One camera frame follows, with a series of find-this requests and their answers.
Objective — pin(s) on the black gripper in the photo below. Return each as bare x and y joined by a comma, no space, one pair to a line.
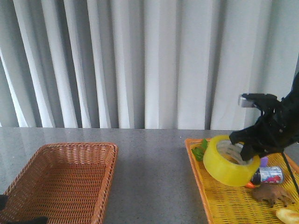
275,129

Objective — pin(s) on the yellow tape roll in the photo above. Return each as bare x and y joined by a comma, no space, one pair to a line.
224,168

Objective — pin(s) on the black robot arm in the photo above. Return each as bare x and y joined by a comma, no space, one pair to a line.
10,219

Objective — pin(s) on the purple foam cube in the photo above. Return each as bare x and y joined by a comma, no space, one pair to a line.
264,161

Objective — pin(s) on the small printed jar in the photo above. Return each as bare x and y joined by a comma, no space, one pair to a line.
272,174

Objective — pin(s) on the brown toy animal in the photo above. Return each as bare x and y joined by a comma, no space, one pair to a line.
271,193

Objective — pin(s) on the orange toy carrot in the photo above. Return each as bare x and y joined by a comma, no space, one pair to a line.
199,151

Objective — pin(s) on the yellow bread piece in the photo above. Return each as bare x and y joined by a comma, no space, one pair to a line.
287,216

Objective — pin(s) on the grey pleated curtain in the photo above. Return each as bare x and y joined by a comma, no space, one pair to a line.
154,64

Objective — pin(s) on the brown wicker basket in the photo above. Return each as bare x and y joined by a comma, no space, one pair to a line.
67,182

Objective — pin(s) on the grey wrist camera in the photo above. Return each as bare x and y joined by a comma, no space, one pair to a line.
245,103

